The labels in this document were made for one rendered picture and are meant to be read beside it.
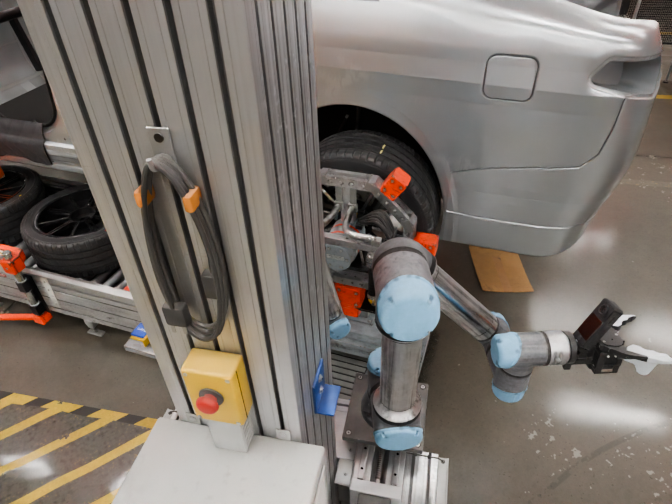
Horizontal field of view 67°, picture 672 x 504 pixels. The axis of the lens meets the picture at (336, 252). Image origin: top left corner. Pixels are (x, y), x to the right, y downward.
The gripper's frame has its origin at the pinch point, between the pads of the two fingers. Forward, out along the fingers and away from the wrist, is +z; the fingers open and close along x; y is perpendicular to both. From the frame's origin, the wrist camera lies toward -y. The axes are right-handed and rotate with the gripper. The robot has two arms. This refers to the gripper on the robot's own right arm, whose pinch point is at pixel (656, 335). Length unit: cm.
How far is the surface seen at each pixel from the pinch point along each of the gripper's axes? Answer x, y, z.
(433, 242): -85, 24, -30
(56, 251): -151, 57, -214
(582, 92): -82, -32, 14
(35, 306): -144, 86, -232
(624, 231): -211, 95, 130
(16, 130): -189, 3, -235
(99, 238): -157, 53, -193
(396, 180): -86, -3, -45
